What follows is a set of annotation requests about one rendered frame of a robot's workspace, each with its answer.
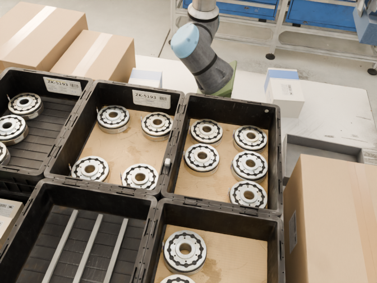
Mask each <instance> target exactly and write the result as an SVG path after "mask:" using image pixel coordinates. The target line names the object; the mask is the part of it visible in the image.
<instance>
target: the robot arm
mask: <svg viewBox="0 0 377 283"><path fill-rule="evenodd" d="M216 1H217V0H192V3H191V4H190V5H189V6H188V12H187V24H185V25H184V26H182V27H181V28H179V29H178V30H177V32H176V33H175V34H174V36H173V38H172V40H171V49H172V51H174V53H175V55H176V56H177V57H178V58H179V59H180V60H181V62H182V63H183V64H184V65H185V66H186V67H187V69H188V70H189V71H190V72H191V73H192V75H193V76H194V78H195V81H196V83H197V87H198V88H199V90H200V91H201V93H202V94H207V95H210V94H213V93H215V92H217V91H219V90H221V89H222V88H223V87H224V86H225V85H226V84H227V83H228V82H229V81H230V79H231V78H232V76H233V73H234V70H233V68H232V66H231V65H230V64H229V63H228V62H226V61H225V60H223V59H221V58H220V57H218V56H217V54H216V53H215V52H214V51H213V49H212V48H211V44H212V41H213V39H214V36H215V34H216V32H217V30H218V28H219V20H220V19H219V8H218V7H217V6H216ZM364 5H365V0H356V7H357V13H358V15H359V17H361V16H362V13H363V7H364ZM366 9H367V13H368V15H369V14H370V13H371V12H376V10H377V0H369V2H368V3H367V7H366Z"/></svg>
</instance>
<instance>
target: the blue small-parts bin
mask: <svg viewBox="0 0 377 283"><path fill-rule="evenodd" d="M368 2H369V0H365V5H364V7H363V13H362V16H361V17H359V15H358V13H357V7H356V6H355V9H354V10H353V18H354V21H355V26H356V30H357V35H358V40H359V43H362V44H368V45H375V46H377V10H376V12H371V13H370V14H369V15H368V13H367V9H366V7H367V3H368Z"/></svg>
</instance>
